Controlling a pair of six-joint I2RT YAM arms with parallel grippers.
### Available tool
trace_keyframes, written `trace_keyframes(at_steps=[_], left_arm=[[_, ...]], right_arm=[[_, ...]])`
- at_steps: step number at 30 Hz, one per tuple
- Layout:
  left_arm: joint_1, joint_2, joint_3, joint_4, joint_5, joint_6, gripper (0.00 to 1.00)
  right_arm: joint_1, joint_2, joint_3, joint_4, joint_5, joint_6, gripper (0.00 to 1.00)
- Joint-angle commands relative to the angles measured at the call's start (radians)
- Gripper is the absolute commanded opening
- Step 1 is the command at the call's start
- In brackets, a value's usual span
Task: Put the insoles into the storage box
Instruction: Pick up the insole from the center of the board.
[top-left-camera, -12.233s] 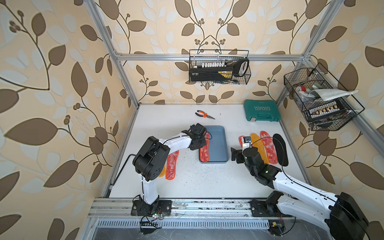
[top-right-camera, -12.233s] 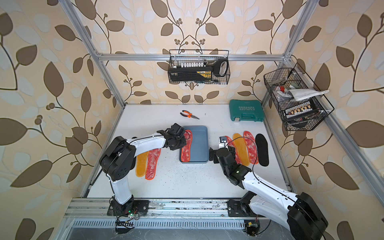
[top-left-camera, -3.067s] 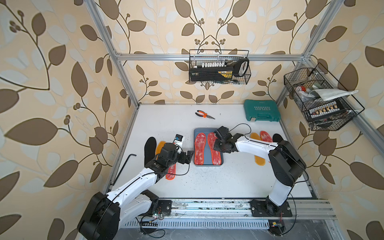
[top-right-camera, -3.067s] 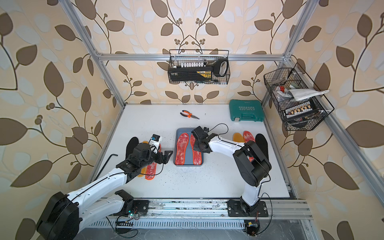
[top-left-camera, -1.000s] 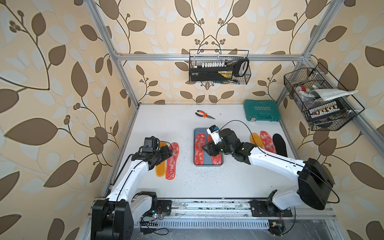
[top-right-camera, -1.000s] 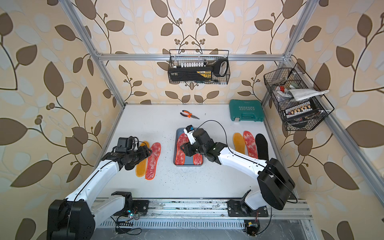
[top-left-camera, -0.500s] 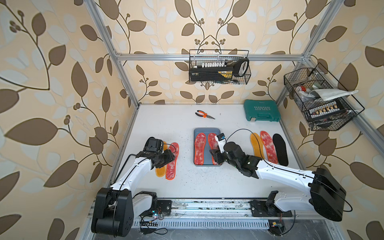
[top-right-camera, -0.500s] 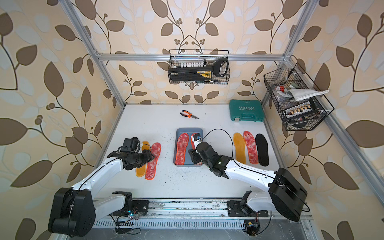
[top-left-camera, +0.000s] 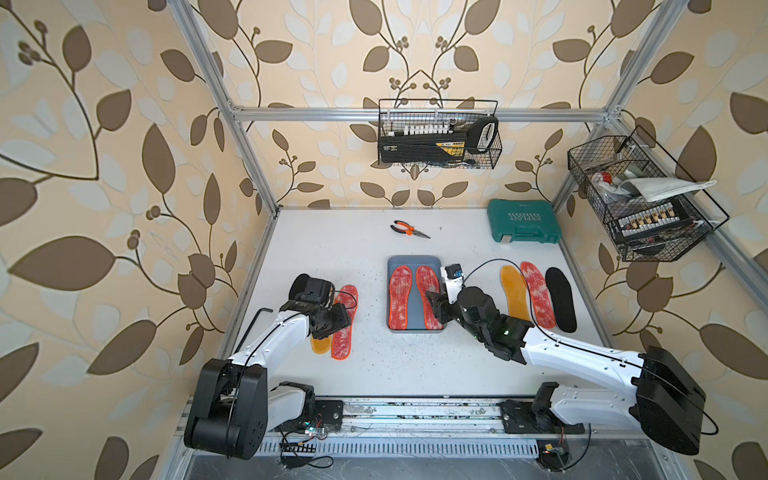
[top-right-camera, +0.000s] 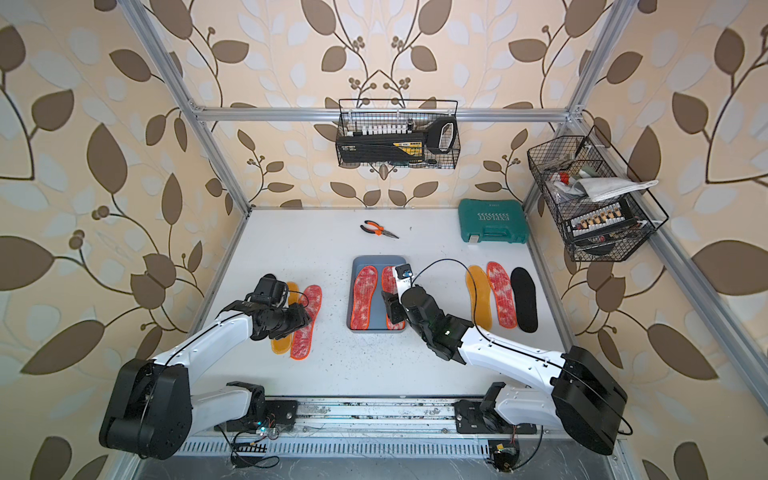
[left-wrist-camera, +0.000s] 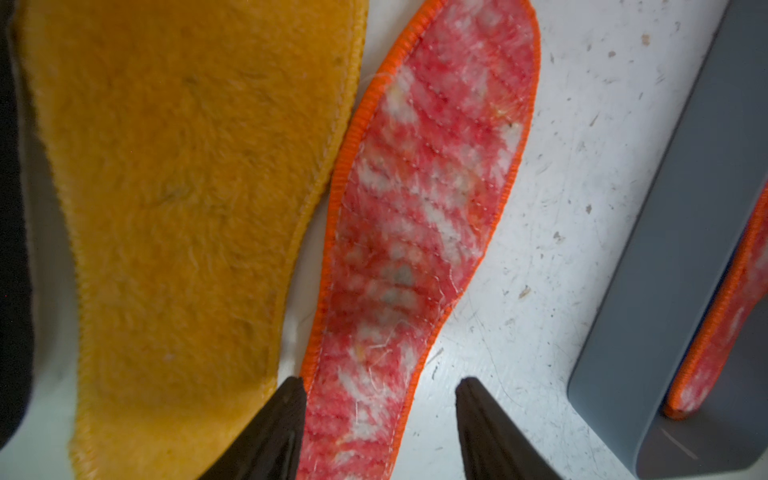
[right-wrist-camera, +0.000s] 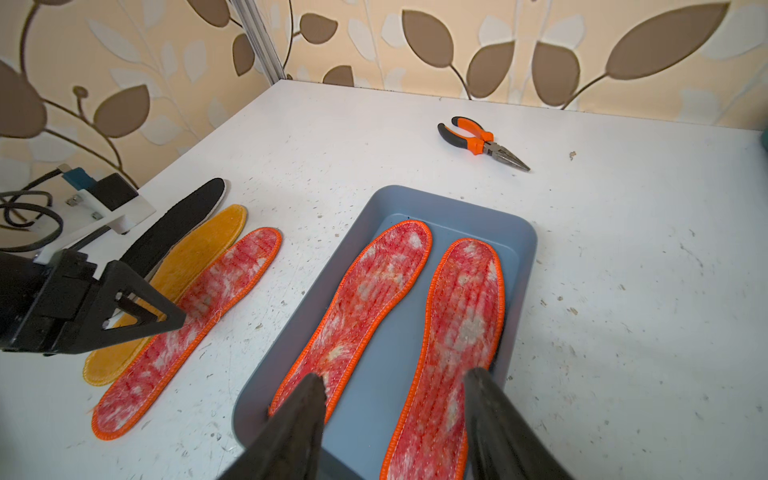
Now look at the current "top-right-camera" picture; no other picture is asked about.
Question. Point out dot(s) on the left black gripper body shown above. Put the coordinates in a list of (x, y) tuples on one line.
[(289, 321)]

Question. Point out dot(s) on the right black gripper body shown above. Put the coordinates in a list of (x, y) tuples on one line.
[(399, 312)]

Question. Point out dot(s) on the red insole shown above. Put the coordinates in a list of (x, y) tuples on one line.
[(301, 344), (503, 295), (364, 287), (389, 291)]

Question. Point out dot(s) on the blue storage box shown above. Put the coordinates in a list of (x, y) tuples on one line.
[(377, 322)]

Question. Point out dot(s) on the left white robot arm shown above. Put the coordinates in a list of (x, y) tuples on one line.
[(171, 373)]

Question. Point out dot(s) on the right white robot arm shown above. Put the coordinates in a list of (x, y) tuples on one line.
[(569, 390)]

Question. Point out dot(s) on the black yellow tool box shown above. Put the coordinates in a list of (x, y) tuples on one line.
[(388, 148)]

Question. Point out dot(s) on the drill bit set box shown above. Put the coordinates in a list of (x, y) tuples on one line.
[(608, 218)]

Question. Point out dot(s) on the left yellow insole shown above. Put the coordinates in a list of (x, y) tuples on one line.
[(283, 345)]

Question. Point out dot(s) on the yellow insole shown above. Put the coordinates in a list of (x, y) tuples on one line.
[(479, 290), (283, 345)]

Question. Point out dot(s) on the right yellow insole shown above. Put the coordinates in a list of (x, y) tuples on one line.
[(479, 290)]

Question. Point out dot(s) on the right black insole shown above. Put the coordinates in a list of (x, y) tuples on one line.
[(524, 293)]

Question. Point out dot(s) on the green tool case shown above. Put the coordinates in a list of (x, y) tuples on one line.
[(492, 221)]

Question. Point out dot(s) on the white paper bag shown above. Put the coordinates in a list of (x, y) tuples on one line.
[(606, 188)]

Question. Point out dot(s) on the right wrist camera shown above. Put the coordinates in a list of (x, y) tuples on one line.
[(403, 276)]

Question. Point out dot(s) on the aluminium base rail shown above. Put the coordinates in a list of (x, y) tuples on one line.
[(372, 415)]

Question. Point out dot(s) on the orange handled pliers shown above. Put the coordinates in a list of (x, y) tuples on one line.
[(374, 228)]

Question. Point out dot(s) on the right wire basket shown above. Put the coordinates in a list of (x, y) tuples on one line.
[(556, 165)]

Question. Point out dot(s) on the wire basket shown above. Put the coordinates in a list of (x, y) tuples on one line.
[(556, 165), (398, 132)]

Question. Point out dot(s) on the back wire basket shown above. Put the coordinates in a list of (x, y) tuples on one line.
[(398, 132)]

